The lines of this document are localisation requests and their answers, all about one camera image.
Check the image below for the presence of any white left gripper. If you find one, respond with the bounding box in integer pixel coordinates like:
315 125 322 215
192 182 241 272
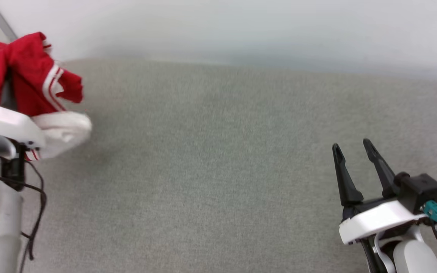
0 72 47 151

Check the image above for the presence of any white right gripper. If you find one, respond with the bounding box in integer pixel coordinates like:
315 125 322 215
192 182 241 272
332 138 426 245

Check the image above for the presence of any red and white garment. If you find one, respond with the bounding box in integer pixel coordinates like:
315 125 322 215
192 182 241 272
0 32 93 161

